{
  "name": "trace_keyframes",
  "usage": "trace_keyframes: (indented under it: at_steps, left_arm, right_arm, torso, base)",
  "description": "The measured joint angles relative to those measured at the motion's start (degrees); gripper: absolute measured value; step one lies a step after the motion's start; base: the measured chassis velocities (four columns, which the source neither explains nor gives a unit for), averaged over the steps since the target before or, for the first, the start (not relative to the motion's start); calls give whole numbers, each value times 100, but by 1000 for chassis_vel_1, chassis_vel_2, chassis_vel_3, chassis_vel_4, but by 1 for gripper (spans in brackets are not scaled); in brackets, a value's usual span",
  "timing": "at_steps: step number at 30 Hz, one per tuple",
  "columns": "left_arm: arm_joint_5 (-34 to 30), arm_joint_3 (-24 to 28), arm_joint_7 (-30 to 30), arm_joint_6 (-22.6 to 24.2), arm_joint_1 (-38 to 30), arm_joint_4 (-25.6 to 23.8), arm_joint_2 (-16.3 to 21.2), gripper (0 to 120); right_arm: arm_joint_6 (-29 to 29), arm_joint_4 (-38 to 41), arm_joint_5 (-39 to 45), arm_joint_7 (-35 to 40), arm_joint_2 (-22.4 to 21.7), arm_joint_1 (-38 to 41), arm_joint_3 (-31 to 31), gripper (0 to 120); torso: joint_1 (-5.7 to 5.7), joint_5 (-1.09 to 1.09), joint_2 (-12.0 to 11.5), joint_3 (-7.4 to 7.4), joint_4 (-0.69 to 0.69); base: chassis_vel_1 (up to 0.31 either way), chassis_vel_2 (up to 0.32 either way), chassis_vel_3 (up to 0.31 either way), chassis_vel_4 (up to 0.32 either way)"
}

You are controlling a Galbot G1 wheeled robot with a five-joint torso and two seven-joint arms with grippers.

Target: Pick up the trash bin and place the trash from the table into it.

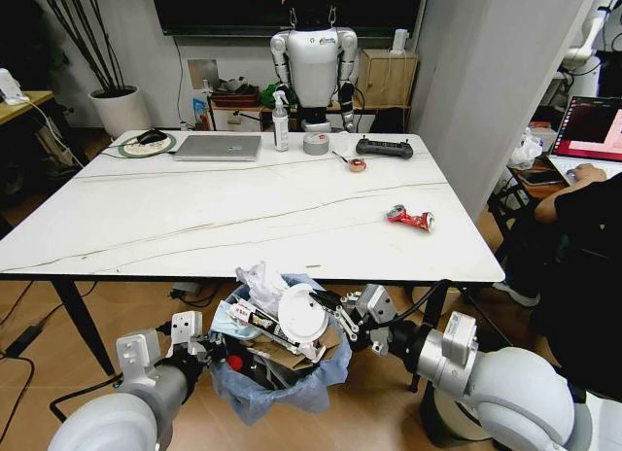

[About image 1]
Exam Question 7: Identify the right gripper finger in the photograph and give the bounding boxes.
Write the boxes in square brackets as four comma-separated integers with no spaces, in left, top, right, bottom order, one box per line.
[309,288,363,312]
[324,308,363,346]

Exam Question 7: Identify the white round cup lid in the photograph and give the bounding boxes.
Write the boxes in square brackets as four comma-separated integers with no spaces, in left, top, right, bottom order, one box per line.
[277,283,329,346]

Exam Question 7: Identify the trash bin with blue bag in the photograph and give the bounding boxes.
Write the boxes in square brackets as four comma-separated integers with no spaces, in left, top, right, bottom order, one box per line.
[208,273,352,426]

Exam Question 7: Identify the blue face mask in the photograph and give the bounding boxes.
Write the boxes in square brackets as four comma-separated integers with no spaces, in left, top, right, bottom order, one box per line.
[209,302,259,340]

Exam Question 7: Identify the black table leg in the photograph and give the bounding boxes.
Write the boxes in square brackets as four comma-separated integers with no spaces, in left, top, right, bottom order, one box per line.
[50,279,117,377]
[406,280,462,393]

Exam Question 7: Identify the black and white wrapper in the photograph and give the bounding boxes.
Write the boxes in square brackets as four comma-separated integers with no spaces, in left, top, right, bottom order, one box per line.
[221,299,327,363]

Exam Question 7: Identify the white power strip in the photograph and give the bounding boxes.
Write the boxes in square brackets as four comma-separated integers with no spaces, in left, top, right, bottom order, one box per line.
[169,282,203,299]

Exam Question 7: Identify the brown cardboard piece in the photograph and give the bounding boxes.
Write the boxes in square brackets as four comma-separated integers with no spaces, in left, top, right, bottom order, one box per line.
[242,324,344,370]

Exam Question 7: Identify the crumpled white paper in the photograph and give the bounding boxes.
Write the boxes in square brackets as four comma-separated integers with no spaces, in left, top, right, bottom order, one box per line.
[235,260,288,321]

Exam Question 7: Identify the crushed red can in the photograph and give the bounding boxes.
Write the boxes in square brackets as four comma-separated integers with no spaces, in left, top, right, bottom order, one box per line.
[386,203,436,234]

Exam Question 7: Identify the person's shoe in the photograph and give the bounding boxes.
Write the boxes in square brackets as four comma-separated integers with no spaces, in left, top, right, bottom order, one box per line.
[493,280,540,308]

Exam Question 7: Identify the grey tape roll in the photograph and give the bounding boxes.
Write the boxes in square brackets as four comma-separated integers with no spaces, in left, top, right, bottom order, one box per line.
[302,132,331,156]

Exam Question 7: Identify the black remote controller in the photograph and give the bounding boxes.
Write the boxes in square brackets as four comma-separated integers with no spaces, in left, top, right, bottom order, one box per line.
[355,135,416,159]

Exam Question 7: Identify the white spray bottle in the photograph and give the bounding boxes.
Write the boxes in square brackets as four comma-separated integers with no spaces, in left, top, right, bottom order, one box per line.
[270,89,292,153]

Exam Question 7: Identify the closed silver laptop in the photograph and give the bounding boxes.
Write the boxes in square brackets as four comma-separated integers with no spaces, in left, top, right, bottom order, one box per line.
[173,133,263,162]

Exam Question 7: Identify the person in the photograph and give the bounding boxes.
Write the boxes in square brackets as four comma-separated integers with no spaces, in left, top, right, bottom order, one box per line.
[493,162,622,404]

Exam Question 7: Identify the round green-rimmed mouse pad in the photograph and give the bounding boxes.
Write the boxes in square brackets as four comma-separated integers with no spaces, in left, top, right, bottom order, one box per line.
[118,131,178,158]

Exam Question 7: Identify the green bag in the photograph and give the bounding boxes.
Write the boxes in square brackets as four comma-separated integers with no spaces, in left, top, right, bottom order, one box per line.
[259,81,298,111]

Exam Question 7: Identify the dark red tray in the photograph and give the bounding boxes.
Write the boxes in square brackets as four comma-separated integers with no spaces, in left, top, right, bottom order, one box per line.
[211,93,259,109]

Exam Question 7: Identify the black phone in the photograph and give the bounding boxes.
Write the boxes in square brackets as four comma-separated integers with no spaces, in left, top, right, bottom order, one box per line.
[519,171,565,187]

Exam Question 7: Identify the blue package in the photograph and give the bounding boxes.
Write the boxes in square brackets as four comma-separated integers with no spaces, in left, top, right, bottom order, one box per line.
[191,96,211,130]

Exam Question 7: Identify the wooden cabinet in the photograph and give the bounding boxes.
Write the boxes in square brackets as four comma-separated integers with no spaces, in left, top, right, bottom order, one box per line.
[357,48,420,110]

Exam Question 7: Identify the white plastic bag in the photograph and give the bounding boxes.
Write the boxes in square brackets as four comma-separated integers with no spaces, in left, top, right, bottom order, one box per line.
[512,127,544,170]

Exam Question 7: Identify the white humanoid robot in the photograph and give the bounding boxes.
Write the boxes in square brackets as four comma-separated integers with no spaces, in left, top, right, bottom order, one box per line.
[269,0,361,133]

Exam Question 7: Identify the white plant pot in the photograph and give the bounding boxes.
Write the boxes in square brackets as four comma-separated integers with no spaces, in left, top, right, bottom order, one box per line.
[88,85,152,140]

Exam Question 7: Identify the small white device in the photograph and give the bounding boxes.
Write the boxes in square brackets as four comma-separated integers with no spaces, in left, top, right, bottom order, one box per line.
[388,28,409,56]

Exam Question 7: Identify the dark bamboo stems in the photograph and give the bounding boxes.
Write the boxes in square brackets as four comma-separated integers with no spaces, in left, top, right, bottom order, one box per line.
[36,0,128,93]

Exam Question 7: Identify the open laptop with lit screen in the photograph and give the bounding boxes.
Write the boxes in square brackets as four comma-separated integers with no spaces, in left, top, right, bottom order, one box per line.
[546,95,622,186]

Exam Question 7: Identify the wooden side desk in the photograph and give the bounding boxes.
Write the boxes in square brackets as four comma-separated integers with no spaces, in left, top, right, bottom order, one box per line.
[0,89,88,209]

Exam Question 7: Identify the white desk device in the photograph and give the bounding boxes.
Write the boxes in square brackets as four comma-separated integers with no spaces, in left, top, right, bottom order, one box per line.
[0,67,31,106]

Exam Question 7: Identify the dark leafy plant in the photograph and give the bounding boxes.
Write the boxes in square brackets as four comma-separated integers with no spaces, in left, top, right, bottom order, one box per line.
[0,0,69,83]

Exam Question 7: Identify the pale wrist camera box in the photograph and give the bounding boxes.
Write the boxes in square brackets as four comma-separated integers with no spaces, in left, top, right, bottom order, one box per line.
[357,284,396,326]
[170,310,203,348]

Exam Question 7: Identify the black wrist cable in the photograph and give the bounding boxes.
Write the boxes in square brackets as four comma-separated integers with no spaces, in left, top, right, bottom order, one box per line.
[396,278,453,327]

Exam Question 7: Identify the black floor cable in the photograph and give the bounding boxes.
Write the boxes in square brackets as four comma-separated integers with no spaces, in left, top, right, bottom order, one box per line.
[48,372,121,424]

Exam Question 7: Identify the silver wall plate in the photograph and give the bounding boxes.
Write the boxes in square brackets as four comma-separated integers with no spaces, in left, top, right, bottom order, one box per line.
[187,57,219,90]

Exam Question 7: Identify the black wall screen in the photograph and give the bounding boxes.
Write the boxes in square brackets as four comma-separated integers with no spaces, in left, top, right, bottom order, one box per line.
[148,0,432,38]

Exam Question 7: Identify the white robot with cables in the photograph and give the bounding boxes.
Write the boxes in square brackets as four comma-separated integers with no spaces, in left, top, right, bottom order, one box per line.
[558,0,622,102]

